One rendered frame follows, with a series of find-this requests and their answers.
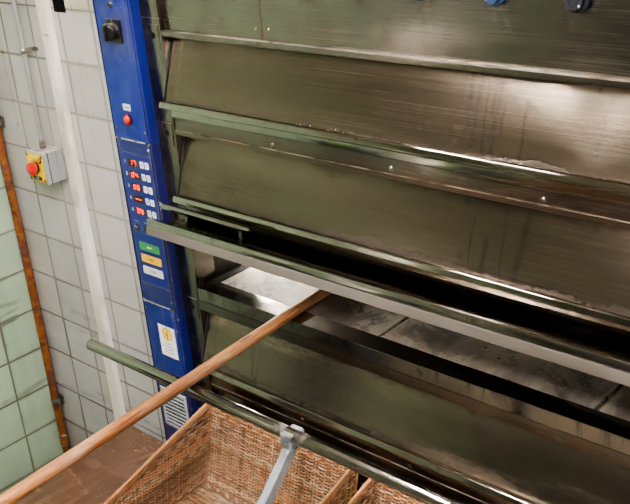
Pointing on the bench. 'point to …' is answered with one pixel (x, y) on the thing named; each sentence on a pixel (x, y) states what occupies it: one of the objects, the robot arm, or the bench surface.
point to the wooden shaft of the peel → (153, 403)
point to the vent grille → (176, 412)
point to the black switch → (112, 31)
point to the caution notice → (168, 341)
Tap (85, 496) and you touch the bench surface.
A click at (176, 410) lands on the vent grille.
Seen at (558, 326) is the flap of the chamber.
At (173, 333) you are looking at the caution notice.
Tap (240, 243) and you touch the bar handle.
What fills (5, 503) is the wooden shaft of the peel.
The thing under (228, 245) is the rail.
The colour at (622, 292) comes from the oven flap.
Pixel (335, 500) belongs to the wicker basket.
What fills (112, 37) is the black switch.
